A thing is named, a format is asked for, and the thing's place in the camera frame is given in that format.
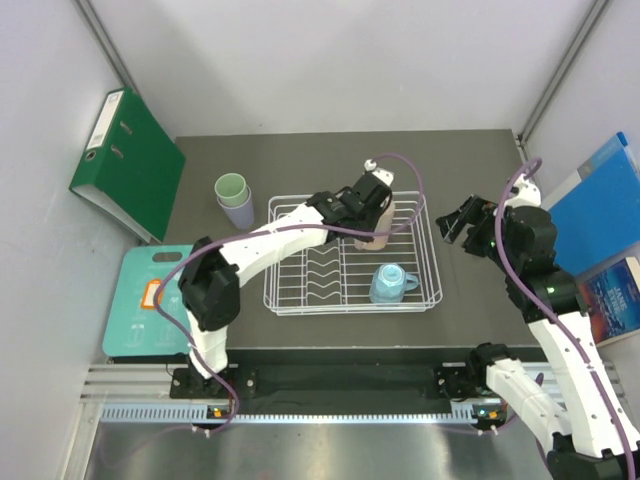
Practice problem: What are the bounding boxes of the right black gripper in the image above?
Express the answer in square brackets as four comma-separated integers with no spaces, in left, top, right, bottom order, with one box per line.
[435,194,519,274]

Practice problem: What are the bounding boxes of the pink mug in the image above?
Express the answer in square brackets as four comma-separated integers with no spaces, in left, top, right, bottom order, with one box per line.
[354,200,395,251]

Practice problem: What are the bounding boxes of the white wire dish rack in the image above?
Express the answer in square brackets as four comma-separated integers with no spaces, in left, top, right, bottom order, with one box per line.
[263,191,443,316]

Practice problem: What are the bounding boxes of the blue mug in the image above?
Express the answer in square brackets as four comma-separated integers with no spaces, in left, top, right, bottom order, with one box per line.
[369,263,420,304]

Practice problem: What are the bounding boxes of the purple cup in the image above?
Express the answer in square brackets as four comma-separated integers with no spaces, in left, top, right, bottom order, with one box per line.
[217,188,255,230]

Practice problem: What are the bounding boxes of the green cup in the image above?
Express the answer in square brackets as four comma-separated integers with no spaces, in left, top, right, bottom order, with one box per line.
[214,173,249,208]

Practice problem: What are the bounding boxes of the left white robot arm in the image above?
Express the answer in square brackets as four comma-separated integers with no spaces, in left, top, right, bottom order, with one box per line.
[178,167,394,397]

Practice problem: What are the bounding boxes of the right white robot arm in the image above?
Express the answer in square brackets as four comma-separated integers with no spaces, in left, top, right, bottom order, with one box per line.
[436,196,639,479]

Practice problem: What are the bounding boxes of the blue folder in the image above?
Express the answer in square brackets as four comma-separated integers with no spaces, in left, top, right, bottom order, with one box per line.
[542,132,639,276]

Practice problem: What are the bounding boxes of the Jane Eyre book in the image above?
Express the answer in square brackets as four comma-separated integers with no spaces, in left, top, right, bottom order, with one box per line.
[579,256,639,346]

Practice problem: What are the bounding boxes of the teal cutting board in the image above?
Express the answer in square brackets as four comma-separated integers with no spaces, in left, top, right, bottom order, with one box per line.
[102,245,192,358]

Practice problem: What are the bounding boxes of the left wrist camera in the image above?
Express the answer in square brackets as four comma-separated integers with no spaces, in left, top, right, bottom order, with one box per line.
[364,159,395,187]

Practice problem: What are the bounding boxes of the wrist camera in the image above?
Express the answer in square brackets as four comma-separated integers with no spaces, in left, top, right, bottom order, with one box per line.
[364,159,395,187]
[505,174,541,208]

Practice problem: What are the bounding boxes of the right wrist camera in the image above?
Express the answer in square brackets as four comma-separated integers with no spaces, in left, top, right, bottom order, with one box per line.
[505,174,541,208]

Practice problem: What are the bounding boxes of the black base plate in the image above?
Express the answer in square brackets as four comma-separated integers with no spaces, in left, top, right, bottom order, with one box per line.
[169,347,488,415]

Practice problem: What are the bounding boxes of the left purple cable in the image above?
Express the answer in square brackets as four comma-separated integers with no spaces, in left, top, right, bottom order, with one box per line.
[154,152,427,434]

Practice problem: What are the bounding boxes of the green ring binder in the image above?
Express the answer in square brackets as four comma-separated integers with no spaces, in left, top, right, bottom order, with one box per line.
[69,88,185,243]

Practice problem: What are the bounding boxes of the aluminium rail frame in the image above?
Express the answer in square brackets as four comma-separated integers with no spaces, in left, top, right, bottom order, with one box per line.
[59,359,629,480]

